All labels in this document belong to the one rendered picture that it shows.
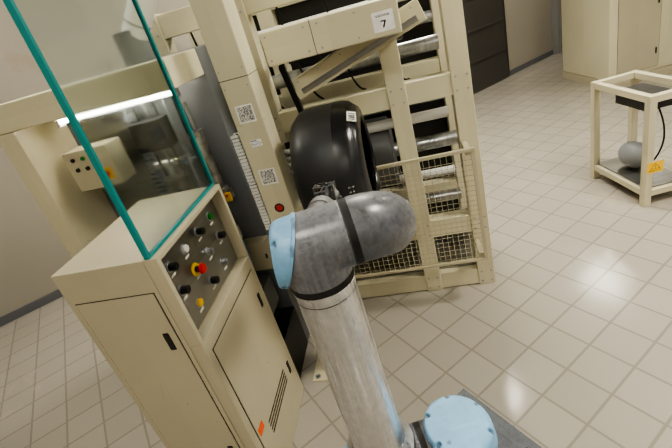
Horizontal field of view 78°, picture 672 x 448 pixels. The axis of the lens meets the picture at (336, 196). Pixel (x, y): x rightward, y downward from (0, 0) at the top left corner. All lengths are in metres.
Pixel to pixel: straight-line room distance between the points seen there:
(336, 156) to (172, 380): 1.03
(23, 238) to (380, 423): 4.11
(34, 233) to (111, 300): 3.12
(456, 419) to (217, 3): 1.52
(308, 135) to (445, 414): 1.07
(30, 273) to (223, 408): 3.28
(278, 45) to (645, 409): 2.20
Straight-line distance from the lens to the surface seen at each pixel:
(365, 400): 0.87
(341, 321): 0.73
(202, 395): 1.78
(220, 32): 1.75
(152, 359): 1.72
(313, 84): 2.09
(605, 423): 2.27
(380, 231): 0.66
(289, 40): 1.95
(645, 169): 3.50
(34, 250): 4.72
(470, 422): 1.06
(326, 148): 1.61
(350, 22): 1.90
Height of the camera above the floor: 1.82
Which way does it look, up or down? 24 degrees down
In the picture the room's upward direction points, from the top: 16 degrees counter-clockwise
